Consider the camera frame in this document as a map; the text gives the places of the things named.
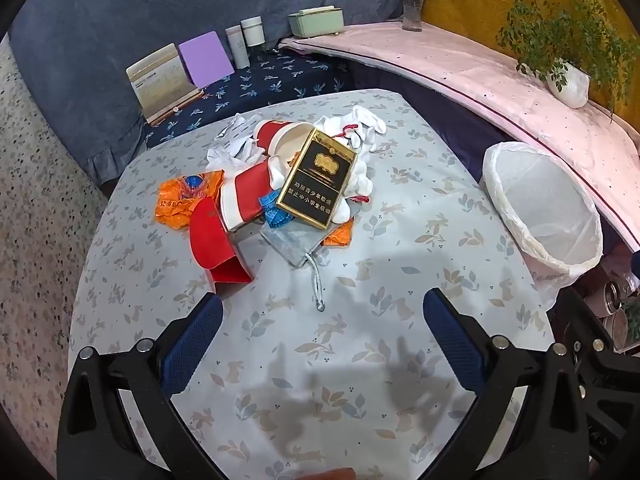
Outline green leafy plant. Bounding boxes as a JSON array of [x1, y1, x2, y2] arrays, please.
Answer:
[[469, 0, 624, 121]]

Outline red paper box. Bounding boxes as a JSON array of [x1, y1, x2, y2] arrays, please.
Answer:
[[189, 195, 254, 295]]

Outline red white paper cup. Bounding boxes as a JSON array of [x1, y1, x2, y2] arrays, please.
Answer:
[[254, 120, 321, 168]]

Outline dark blue printed cloth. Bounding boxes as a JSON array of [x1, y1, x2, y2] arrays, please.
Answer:
[[142, 47, 351, 151]]

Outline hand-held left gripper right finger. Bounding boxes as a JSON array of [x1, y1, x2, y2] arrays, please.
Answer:
[[420, 289, 586, 480]]

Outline white cotton glove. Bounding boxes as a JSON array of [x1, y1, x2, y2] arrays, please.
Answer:
[[330, 152, 375, 224], [314, 105, 387, 156]]

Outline blue measuring tape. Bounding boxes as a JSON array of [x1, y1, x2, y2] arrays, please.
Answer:
[[260, 187, 297, 229]]

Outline purple notebook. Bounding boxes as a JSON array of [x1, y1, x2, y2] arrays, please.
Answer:
[[178, 31, 236, 91]]

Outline white lidded cup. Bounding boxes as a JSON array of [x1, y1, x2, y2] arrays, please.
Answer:
[[241, 16, 266, 51]]

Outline crumpled white receipt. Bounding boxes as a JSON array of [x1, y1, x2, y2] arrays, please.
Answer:
[[214, 114, 261, 158]]

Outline white tube bottle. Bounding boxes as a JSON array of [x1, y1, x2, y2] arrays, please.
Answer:
[[225, 26, 251, 70]]

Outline orange plastic bag blue print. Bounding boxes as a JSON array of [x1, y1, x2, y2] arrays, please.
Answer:
[[156, 170, 226, 229]]

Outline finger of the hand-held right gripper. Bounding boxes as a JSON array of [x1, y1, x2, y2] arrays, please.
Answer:
[[549, 288, 640, 377]]

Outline black gold cigarette box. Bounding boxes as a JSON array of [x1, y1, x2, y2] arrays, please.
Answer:
[[275, 128, 359, 231]]

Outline white lined waste bin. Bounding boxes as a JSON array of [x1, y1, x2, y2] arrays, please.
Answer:
[[479, 141, 604, 306]]

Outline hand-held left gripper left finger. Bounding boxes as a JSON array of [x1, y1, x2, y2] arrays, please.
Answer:
[[57, 292, 225, 480]]

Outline white plant pot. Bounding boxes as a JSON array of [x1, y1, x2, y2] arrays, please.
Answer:
[[546, 62, 591, 109]]

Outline desk calendar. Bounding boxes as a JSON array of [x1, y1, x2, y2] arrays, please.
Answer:
[[126, 43, 203, 126]]

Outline green tissue box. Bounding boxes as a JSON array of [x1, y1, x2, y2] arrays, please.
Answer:
[[287, 5, 345, 38]]

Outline dark purple cloth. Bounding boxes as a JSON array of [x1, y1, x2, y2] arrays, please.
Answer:
[[350, 62, 506, 161]]

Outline grey drawstring pouch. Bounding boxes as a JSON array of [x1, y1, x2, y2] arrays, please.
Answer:
[[260, 202, 358, 312]]

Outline pink cloth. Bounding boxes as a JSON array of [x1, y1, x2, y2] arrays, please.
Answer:
[[277, 22, 640, 253]]

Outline person's left hand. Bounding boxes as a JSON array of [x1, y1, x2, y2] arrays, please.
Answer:
[[299, 467, 357, 480]]

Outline glass jar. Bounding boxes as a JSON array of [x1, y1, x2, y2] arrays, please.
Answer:
[[621, 304, 640, 342], [601, 281, 627, 317]]

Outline grey blue cloth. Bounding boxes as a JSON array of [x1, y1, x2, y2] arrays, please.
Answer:
[[7, 0, 406, 196]]

